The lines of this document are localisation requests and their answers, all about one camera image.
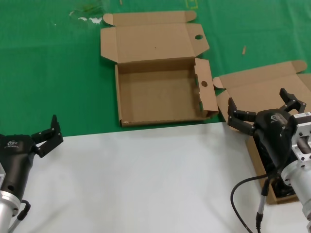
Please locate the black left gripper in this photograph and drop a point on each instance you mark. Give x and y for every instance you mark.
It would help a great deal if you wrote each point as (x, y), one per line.
(17, 155)

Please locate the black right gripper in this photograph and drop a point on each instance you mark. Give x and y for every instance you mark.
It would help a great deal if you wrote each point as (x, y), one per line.
(274, 136)

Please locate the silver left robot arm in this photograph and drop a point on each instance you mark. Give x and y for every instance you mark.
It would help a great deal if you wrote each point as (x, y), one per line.
(6, 208)

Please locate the open cardboard box holding black parts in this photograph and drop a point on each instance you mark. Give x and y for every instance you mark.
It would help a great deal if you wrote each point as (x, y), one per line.
(255, 85)

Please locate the open cardboard box with round holes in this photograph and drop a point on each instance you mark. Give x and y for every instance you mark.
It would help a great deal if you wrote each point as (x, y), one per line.
(158, 97)

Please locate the green table cloth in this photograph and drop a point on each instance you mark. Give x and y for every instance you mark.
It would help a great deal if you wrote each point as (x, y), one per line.
(48, 72)

